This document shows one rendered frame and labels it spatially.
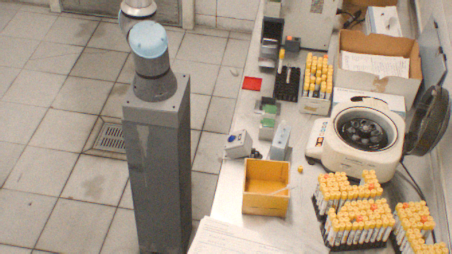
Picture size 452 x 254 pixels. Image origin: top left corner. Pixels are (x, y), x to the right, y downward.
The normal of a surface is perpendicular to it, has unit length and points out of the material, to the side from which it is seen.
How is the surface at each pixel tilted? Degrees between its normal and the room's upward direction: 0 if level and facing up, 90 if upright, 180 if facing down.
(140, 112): 90
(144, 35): 8
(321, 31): 90
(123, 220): 0
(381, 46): 90
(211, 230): 0
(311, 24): 90
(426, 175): 0
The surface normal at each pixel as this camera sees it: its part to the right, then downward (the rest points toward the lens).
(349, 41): -0.14, 0.68
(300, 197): 0.04, -0.71
